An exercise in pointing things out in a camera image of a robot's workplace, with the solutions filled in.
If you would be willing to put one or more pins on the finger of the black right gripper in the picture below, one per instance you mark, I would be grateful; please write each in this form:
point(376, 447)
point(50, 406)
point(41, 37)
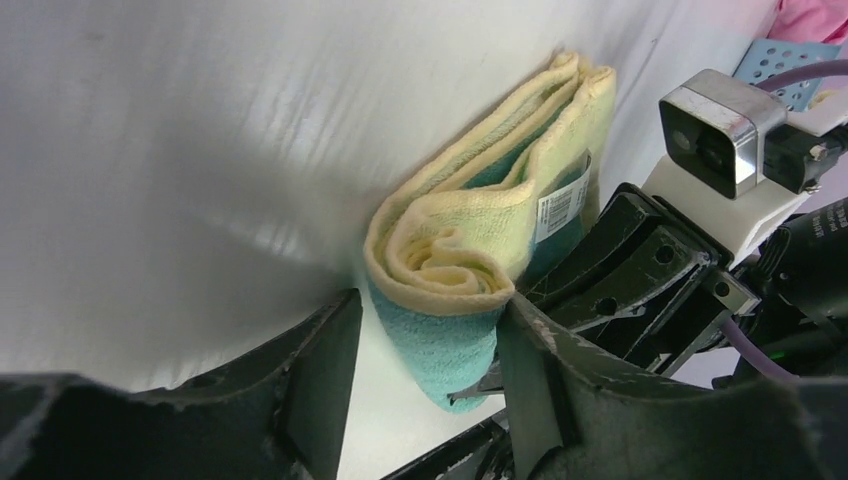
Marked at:
point(484, 451)

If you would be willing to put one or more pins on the yellow green teal towel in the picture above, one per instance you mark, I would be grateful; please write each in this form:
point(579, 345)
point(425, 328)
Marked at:
point(497, 209)

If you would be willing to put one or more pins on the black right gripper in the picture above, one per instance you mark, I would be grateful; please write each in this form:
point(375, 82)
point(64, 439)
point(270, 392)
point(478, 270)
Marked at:
point(645, 263)

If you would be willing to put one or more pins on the pink crumpled towel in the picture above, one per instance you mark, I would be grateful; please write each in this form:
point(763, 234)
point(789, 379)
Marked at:
point(816, 21)

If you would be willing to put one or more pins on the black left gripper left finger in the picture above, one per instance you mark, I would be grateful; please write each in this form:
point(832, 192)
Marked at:
point(276, 412)

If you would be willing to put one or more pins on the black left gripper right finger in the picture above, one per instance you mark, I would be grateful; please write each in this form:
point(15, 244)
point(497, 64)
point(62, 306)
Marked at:
point(578, 412)

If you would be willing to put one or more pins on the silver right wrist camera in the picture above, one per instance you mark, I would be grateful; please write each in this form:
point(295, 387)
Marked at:
point(715, 127)

